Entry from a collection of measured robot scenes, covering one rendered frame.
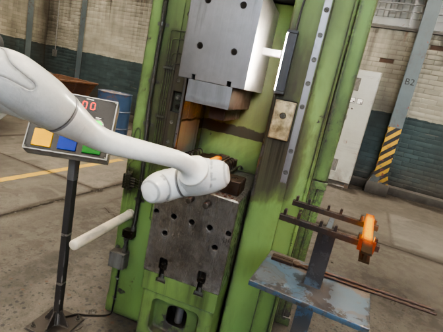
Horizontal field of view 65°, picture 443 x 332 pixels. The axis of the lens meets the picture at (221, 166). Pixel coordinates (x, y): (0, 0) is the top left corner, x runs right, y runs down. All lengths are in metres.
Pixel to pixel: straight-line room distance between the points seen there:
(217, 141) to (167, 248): 0.70
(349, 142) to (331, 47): 5.14
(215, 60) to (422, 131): 6.10
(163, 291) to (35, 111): 1.17
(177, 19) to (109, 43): 8.04
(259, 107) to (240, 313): 1.08
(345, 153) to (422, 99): 1.67
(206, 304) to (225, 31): 1.19
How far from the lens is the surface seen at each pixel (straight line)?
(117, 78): 9.51
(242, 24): 1.51
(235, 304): 1.90
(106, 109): 1.66
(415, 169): 7.38
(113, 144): 0.95
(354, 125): 6.66
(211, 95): 1.51
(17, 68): 0.79
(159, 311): 1.89
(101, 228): 1.70
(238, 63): 1.49
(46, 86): 0.80
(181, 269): 1.67
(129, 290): 2.12
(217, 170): 1.08
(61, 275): 1.99
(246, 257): 1.77
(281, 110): 1.57
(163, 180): 1.13
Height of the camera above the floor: 1.37
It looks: 13 degrees down
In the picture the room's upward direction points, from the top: 12 degrees clockwise
